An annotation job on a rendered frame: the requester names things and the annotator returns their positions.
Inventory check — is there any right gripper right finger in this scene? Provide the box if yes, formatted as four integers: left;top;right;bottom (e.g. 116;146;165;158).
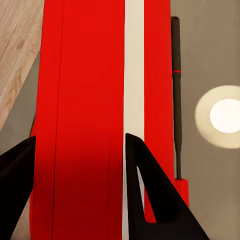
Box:
125;133;210;240

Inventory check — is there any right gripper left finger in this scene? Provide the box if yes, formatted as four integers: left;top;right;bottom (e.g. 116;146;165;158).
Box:
0;136;36;240

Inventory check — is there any radio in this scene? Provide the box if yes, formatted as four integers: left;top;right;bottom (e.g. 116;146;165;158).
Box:
29;0;189;240

